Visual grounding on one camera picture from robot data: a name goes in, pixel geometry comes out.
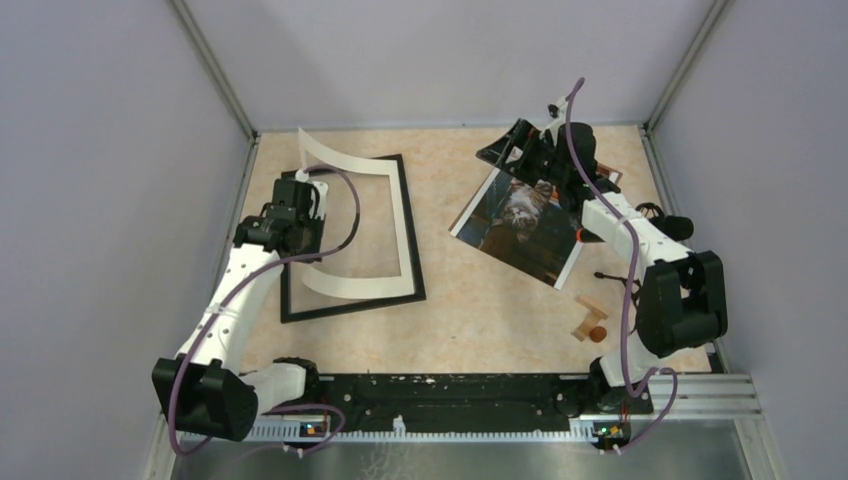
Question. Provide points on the wooden frame stand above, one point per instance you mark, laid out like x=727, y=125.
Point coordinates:
x=596, y=312

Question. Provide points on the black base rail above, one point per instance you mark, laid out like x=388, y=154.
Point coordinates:
x=465, y=403

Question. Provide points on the black microphone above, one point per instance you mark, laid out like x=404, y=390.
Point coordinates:
x=649, y=240

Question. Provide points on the bookshelf photo print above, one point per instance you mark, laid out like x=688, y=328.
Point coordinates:
x=613, y=175

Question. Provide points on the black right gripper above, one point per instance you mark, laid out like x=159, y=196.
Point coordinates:
x=523, y=136

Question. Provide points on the white mat board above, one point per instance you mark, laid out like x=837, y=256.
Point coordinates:
x=378, y=263

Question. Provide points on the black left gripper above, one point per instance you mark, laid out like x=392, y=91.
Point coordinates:
x=316, y=220

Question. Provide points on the aluminium enclosure frame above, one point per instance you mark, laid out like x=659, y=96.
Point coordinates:
x=694, y=399

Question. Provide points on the cat photo print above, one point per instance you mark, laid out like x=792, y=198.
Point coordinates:
x=521, y=225

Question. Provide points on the black picture frame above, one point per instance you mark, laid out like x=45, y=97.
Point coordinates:
x=417, y=265

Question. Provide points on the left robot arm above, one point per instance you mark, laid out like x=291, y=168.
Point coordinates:
x=201, y=390

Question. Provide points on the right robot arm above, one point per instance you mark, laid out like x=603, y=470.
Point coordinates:
x=681, y=301

